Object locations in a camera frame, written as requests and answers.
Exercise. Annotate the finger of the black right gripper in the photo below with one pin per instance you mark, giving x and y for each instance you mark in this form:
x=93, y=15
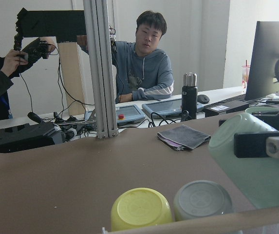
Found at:
x=256, y=145

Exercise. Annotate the green plastic cup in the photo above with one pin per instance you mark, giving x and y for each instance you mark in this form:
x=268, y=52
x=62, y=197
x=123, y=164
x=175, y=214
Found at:
x=256, y=177

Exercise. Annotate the grey plastic cup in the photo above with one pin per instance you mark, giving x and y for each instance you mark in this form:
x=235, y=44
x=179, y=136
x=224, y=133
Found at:
x=201, y=198

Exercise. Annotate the yellow plastic cup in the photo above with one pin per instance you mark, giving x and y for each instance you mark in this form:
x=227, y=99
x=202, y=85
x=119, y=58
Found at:
x=140, y=207

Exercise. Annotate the black keyboard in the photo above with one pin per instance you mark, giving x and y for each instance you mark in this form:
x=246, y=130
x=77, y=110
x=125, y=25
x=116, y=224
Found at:
x=229, y=105

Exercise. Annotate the black computer mouse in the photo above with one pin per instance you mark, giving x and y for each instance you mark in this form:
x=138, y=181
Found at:
x=203, y=99

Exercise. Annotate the grey folded cloth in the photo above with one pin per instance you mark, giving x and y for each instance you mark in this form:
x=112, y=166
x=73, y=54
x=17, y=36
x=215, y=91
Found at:
x=183, y=137

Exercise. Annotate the black thermos bottle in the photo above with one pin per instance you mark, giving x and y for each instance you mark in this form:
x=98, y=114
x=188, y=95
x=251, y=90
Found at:
x=189, y=97

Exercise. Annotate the black computer monitor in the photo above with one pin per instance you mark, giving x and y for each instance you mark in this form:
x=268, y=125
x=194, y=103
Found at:
x=262, y=80

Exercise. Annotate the right teach pendant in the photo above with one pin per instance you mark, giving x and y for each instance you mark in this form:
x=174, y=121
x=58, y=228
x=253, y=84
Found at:
x=163, y=109

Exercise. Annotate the teach pendant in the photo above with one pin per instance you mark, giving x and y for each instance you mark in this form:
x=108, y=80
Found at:
x=163, y=109
x=125, y=115

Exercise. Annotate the left teach pendant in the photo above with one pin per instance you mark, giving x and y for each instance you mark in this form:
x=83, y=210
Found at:
x=125, y=115

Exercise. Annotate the man in blue hoodie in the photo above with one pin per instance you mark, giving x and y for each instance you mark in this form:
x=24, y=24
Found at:
x=143, y=70

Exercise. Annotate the black electronics box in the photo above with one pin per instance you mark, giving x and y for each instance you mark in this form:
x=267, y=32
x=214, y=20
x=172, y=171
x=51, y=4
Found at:
x=26, y=136

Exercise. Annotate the person in black jacket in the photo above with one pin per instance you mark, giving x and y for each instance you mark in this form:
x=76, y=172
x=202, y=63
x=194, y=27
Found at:
x=15, y=63

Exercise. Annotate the white wire cup holder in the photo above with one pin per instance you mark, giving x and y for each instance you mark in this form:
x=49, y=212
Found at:
x=218, y=224

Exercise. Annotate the aluminium frame post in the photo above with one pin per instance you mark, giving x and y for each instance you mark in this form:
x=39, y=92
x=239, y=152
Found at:
x=99, y=46

